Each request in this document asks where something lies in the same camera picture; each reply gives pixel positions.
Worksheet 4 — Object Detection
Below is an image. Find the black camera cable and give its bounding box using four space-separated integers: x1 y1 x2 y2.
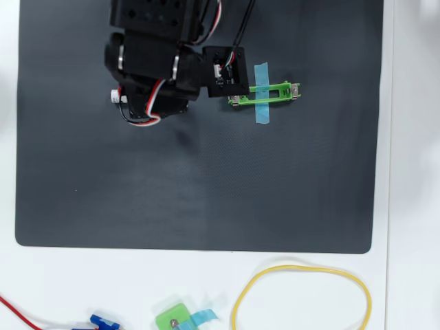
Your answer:
225 0 257 75

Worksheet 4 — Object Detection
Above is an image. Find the long blue masking tape strip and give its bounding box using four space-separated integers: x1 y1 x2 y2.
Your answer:
253 62 272 125

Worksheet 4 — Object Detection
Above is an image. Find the small green printed block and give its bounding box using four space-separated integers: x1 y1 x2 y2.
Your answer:
154 302 193 330

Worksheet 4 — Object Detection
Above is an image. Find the yellow cable loop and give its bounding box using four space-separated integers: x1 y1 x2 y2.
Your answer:
230 263 373 330

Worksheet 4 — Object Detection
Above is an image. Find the red wire with clip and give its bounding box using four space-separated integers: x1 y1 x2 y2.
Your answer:
0 294 44 330

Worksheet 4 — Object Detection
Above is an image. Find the white AA battery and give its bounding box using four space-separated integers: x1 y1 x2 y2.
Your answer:
109 88 129 105

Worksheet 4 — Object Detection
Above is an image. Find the crumpled blue tape piece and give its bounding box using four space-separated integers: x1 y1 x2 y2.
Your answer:
178 308 221 330

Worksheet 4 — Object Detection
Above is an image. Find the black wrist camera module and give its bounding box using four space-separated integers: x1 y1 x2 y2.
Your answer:
201 45 250 100

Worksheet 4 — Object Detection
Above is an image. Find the dark grey textured mat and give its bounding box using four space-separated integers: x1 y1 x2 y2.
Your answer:
14 0 384 255

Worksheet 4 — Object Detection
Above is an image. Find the red white black servo cable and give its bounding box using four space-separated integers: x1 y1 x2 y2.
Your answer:
116 0 223 129

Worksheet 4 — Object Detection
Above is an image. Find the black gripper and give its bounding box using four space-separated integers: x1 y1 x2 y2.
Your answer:
118 44 209 121

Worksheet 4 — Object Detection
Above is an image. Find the green battery holder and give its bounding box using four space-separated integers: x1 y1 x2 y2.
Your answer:
228 80 303 108

